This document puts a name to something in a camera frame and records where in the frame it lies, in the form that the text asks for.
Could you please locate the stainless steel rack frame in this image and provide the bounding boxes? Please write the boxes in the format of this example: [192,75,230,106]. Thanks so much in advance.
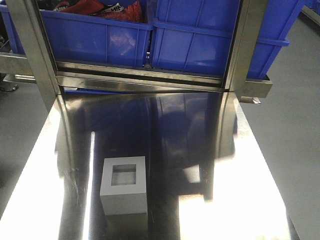
[0,0,273,110]

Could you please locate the blue bin right of rack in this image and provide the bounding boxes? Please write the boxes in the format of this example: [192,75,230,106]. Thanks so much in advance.
[149,0,304,79]

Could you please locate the red and black packaged items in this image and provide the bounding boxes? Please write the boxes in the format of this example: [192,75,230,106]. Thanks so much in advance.
[50,0,143,23]

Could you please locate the blue bin with red items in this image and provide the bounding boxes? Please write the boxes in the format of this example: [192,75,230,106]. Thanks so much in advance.
[38,0,154,66]

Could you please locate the gray hollow cube base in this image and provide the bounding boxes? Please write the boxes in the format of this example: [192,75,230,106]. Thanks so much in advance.
[100,156,148,216]

